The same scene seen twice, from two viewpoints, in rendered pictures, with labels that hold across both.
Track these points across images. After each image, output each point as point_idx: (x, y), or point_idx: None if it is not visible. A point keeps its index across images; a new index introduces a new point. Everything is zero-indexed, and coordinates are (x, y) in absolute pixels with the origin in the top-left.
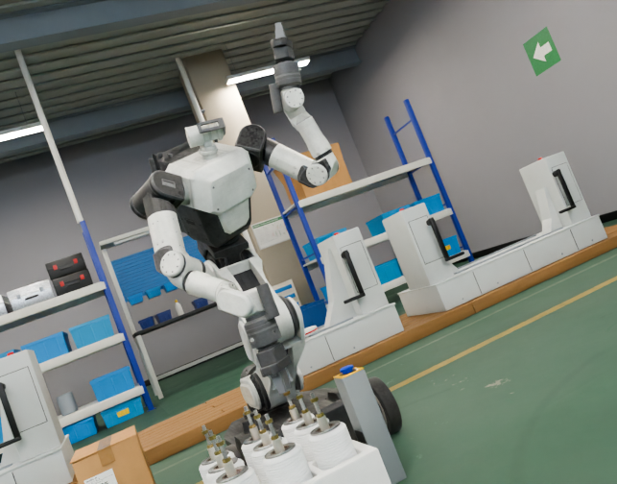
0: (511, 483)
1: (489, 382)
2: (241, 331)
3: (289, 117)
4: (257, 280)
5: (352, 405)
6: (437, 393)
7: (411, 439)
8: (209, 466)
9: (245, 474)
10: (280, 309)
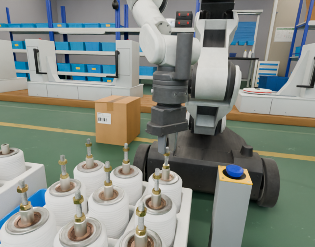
0: None
1: None
2: None
3: None
4: (224, 41)
5: (216, 208)
6: None
7: (270, 228)
8: (76, 172)
9: (21, 238)
10: (221, 73)
